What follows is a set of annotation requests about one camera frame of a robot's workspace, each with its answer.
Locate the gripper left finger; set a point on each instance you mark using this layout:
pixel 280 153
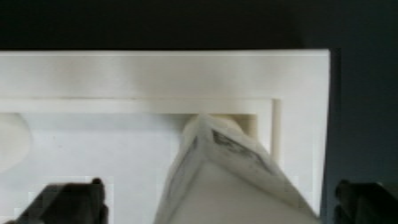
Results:
pixel 68 204

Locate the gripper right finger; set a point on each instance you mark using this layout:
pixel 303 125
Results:
pixel 367 203

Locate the white leg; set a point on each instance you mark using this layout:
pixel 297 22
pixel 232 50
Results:
pixel 228 188

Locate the white square tabletop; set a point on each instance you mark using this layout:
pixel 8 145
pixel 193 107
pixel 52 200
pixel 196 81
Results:
pixel 95 109

